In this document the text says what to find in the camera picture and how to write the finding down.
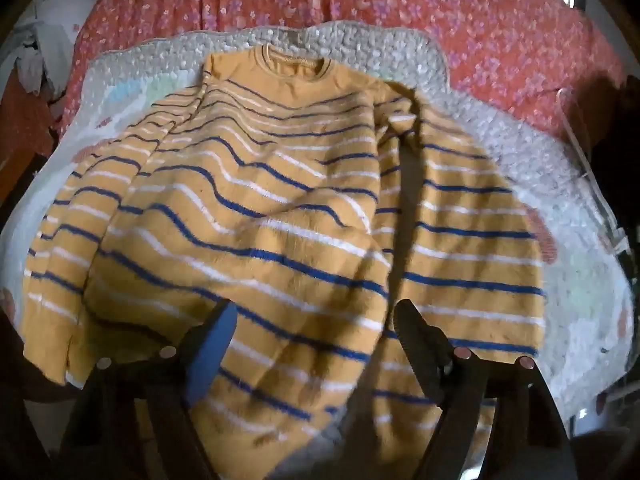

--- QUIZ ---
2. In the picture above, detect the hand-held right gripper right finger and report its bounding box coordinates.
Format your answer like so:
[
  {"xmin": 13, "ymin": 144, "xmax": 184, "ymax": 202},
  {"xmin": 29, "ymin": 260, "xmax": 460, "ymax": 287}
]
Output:
[{"xmin": 394, "ymin": 299, "xmax": 576, "ymax": 480}]

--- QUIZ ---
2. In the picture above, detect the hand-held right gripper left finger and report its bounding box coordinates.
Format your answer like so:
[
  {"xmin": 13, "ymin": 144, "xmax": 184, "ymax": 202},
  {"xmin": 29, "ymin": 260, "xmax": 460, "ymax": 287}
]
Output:
[{"xmin": 59, "ymin": 299, "xmax": 239, "ymax": 480}]

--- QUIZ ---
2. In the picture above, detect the yellow striped sweater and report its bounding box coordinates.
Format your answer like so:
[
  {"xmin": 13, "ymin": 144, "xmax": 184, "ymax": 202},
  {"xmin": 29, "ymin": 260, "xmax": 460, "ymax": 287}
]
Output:
[{"xmin": 20, "ymin": 44, "xmax": 547, "ymax": 480}]

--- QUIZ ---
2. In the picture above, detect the beige quilted blanket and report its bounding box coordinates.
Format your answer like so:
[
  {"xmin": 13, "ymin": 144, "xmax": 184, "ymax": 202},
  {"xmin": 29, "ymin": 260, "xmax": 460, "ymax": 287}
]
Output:
[{"xmin": 0, "ymin": 21, "xmax": 635, "ymax": 441}]

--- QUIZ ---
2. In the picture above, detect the red floral bedspread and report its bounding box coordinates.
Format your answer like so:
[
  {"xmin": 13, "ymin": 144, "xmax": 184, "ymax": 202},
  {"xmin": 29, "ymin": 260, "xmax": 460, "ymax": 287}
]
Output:
[{"xmin": 0, "ymin": 0, "xmax": 626, "ymax": 161}]

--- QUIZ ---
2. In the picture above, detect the white crumpled cloth pile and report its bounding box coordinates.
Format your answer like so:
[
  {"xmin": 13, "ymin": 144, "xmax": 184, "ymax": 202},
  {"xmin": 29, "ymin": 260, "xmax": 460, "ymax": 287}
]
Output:
[{"xmin": 10, "ymin": 0, "xmax": 121, "ymax": 106}]

